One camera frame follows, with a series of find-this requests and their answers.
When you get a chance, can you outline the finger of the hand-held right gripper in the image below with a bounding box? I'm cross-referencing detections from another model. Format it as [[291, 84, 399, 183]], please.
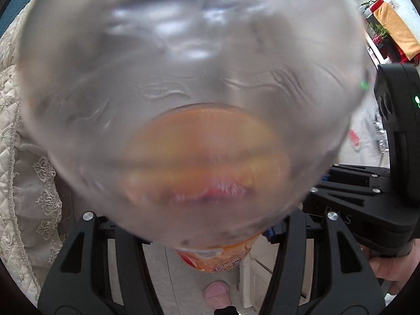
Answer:
[[302, 185, 392, 219], [323, 164, 392, 188]]

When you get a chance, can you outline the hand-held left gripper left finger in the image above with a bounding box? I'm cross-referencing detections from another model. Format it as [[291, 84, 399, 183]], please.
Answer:
[[38, 212, 165, 315]]

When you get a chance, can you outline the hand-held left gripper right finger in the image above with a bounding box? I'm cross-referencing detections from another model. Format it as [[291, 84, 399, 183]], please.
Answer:
[[259, 208, 386, 315]]

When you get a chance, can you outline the clear plastic bottle orange label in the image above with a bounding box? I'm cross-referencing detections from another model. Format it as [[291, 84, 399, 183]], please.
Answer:
[[18, 0, 376, 273]]

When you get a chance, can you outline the person's right hand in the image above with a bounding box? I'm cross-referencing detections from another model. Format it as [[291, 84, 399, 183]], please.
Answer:
[[361, 239, 420, 296]]

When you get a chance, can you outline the fruit print tablecloth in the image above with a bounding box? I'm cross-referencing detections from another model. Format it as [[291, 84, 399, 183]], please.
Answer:
[[341, 102, 392, 172]]

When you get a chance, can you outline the pink slipper toe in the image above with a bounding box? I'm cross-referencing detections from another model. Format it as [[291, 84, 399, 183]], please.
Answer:
[[203, 280, 231, 308]]

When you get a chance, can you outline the orange cloth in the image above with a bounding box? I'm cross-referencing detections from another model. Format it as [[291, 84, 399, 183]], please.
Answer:
[[374, 2, 420, 64]]

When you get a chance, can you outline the beige quilted sofa cover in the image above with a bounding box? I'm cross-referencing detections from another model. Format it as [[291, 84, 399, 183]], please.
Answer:
[[0, 0, 86, 306]]

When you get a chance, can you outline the green potted plant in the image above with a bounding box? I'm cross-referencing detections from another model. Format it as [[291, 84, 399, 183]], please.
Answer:
[[360, 0, 392, 40]]

